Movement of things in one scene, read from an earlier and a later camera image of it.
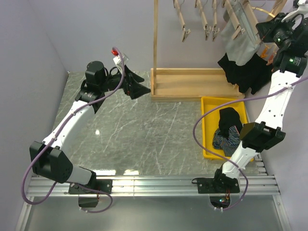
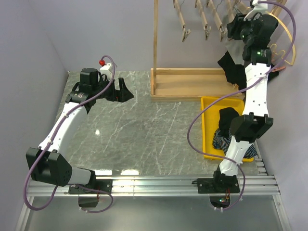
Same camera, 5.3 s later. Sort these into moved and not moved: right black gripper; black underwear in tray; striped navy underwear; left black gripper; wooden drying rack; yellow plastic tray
Moved: left black gripper; right black gripper
Not moved: black underwear in tray; yellow plastic tray; striped navy underwear; wooden drying rack
